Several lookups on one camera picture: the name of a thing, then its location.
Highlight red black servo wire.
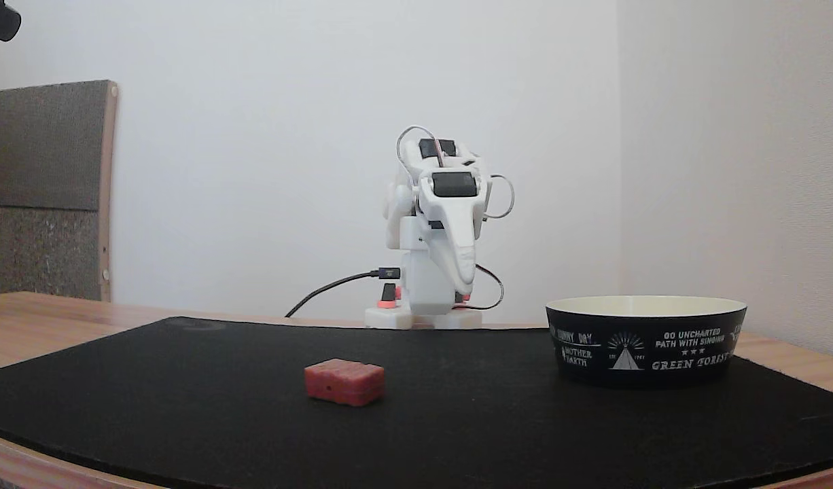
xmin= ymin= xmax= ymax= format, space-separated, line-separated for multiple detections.
xmin=461 ymin=263 xmax=505 ymax=311

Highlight black power cable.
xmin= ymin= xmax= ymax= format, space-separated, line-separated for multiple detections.
xmin=285 ymin=268 xmax=402 ymax=319

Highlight black printed bowl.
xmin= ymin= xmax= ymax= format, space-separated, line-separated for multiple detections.
xmin=546 ymin=295 xmax=748 ymax=390

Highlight black table mat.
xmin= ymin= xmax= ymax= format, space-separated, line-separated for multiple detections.
xmin=0 ymin=316 xmax=833 ymax=489

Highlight red toy block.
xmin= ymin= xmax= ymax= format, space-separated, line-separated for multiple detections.
xmin=304 ymin=359 xmax=385 ymax=408

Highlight grey board wooden frame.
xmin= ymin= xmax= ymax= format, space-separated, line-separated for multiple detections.
xmin=0 ymin=80 xmax=119 ymax=302

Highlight grey looped servo wire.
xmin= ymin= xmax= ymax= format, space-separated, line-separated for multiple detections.
xmin=483 ymin=175 xmax=515 ymax=220

